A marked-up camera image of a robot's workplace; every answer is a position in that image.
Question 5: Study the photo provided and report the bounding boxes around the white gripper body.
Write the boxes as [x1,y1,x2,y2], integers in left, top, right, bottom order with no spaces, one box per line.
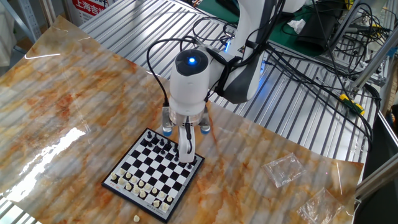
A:
[178,124,197,163]

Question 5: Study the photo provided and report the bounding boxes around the black white folding chessboard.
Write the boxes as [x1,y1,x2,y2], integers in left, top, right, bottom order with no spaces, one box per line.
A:
[101,127,206,223]

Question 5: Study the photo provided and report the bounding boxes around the clear plastic zip bag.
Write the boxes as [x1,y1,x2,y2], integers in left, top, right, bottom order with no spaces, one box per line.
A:
[262,152,307,189]
[297,187,346,224]

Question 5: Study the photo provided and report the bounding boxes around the orange marble pattern sheet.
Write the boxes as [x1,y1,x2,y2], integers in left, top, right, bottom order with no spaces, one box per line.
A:
[0,15,364,224]

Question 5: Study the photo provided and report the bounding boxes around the green cutting mat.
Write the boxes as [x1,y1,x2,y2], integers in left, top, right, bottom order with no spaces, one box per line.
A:
[197,0,345,58]

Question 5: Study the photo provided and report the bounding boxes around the crumpled white tissue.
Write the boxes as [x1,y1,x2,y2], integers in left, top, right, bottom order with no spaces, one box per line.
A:
[286,18,307,35]

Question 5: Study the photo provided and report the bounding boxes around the red white printed sign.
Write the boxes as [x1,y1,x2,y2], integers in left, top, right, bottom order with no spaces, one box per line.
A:
[66,0,110,26]

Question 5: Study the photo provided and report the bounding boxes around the black pouch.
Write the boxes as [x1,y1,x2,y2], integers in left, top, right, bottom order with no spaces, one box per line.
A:
[295,7,340,54]

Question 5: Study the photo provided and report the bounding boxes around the grey slanted metal bar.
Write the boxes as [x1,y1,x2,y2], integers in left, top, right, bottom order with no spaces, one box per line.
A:
[326,0,365,54]

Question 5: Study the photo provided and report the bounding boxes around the black panel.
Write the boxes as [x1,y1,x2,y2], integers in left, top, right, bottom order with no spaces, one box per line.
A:
[353,111,398,224]

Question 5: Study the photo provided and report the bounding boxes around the grey perforated shelf upright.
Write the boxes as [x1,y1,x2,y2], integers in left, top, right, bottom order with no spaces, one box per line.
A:
[17,0,43,35]

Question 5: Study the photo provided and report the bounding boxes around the white plastic cover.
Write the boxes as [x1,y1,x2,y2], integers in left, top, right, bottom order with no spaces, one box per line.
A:
[0,1,17,68]

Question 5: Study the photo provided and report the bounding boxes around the silver wrist camera blue caps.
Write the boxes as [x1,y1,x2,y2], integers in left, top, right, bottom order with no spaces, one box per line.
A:
[160,105,212,138]

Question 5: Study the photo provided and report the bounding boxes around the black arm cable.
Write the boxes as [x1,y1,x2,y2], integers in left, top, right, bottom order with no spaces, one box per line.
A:
[146,37,218,155]

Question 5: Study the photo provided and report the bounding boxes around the black cable bundle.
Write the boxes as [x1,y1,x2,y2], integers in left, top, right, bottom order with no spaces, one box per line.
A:
[266,43,384,152]

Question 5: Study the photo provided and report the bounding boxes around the yellow handled screwdriver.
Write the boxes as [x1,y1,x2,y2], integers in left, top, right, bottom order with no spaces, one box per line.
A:
[315,76,366,116]

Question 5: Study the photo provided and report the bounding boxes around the aluminium frame bar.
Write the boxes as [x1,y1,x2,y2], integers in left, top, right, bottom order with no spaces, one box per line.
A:
[354,160,398,200]

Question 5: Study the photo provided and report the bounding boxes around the thick aluminium frame post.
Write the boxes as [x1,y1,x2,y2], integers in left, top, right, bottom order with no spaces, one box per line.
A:
[350,29,398,91]

